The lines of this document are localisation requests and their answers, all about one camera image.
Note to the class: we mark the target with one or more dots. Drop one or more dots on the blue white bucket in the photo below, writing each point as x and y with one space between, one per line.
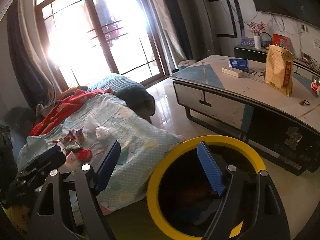
184 64

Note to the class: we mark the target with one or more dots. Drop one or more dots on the red picture card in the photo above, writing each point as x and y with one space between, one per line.
282 41

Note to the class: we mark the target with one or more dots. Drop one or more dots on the red white can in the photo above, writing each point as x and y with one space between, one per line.
315 85

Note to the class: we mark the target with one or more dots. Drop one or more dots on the dark blue sofa cushion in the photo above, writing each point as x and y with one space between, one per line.
134 94

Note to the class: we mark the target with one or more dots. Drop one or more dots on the grey standing air conditioner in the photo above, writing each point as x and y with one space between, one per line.
201 28

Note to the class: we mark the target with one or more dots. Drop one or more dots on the light blue cartoon blanket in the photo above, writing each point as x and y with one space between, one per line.
143 147

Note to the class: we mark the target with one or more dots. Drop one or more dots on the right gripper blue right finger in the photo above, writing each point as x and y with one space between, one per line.
265 219

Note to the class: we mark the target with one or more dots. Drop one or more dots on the red bottle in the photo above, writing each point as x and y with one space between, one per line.
84 155

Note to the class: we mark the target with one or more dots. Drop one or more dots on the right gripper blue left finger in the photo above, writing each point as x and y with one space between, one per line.
52 216

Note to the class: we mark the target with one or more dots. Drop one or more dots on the yellow rimmed trash bin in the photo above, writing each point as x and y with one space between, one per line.
180 198

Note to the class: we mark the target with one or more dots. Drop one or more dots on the white blue coffee table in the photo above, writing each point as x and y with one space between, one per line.
282 129

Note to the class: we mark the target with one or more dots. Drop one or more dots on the red patterned blanket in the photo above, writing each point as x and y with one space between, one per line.
64 109

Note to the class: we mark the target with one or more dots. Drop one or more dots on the white vase red flowers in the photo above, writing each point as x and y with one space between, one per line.
256 28

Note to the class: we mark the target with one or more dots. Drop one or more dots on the red candy wrapper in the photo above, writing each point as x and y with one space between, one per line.
72 141

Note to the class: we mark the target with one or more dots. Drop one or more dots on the white shuttlecock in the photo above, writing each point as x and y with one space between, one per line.
91 127

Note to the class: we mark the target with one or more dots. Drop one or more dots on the gold snack bag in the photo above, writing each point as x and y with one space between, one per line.
279 69

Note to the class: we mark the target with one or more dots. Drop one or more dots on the brown framed balcony door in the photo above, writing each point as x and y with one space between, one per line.
88 40

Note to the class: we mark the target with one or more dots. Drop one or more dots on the blue tissue pack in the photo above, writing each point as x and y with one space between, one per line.
240 64

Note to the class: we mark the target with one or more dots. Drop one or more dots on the black tv stand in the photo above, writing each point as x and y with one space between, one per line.
260 55

